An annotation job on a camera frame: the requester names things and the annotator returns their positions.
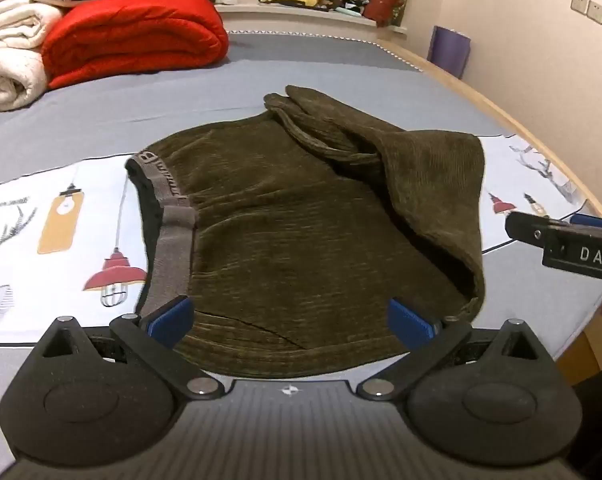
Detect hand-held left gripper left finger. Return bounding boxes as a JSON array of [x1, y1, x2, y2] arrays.
[[37, 295, 226, 402]]

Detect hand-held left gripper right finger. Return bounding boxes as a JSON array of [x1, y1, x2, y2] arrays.
[[357, 298, 552, 401]]

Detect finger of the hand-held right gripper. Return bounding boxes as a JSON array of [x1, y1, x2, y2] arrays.
[[570, 214, 602, 235], [506, 211, 602, 283]]

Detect olive corduroy pants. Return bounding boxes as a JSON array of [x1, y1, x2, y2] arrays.
[[125, 85, 486, 380]]

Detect white printed bed sheet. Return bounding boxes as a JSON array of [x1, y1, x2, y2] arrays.
[[0, 132, 596, 346]]

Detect purple board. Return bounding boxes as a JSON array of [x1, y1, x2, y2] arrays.
[[427, 25, 470, 80]]

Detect grey bed mattress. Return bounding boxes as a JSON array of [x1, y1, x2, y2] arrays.
[[0, 27, 602, 461]]

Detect red folded quilt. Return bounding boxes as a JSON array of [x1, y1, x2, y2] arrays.
[[41, 0, 230, 91]]

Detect white fleece folded blanket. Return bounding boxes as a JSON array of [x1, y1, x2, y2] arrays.
[[0, 0, 64, 116]]

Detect beige window ledge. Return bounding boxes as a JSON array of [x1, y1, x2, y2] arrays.
[[216, 2, 412, 43]]

